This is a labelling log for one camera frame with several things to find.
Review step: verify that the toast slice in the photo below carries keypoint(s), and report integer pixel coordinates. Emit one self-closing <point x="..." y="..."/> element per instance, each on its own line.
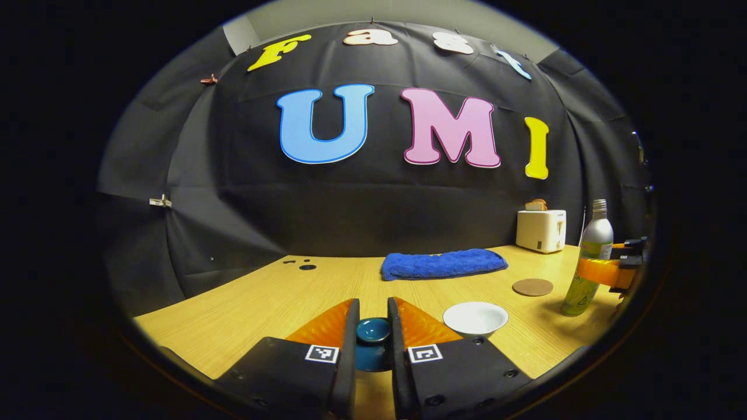
<point x="536" y="205"/>

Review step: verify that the teal white teacup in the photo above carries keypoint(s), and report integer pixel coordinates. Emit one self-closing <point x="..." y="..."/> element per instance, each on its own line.
<point x="475" y="318"/>

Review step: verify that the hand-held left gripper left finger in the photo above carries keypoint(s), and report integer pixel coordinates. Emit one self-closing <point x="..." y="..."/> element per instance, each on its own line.
<point x="352" y="338"/>

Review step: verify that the black backdrop cloth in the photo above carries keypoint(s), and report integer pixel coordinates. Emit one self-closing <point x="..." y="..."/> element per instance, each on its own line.
<point x="350" y="204"/>

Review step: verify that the blue towel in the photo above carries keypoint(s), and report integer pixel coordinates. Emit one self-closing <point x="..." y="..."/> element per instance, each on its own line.
<point x="443" y="263"/>

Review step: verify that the teal teacup lid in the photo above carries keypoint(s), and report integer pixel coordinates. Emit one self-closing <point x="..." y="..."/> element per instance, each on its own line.
<point x="373" y="332"/>

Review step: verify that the silver green water bottle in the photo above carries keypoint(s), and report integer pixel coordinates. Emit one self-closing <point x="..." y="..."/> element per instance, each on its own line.
<point x="595" y="233"/>

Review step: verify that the red clip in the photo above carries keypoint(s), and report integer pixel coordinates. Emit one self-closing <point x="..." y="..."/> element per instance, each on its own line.
<point x="209" y="80"/>

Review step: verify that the round cork coaster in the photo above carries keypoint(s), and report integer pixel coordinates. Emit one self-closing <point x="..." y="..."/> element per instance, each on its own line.
<point x="532" y="287"/>

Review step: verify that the white toaster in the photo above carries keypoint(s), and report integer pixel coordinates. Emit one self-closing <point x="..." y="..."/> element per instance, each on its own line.
<point x="540" y="230"/>

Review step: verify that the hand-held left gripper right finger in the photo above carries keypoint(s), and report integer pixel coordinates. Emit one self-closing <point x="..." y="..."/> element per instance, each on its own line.
<point x="395" y="350"/>

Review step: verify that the white clip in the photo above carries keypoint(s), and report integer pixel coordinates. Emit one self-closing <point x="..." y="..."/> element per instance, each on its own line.
<point x="160" y="202"/>

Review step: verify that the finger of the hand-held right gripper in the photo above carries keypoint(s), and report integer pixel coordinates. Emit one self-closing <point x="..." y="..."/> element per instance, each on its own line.
<point x="633" y="248"/>
<point x="601" y="272"/>

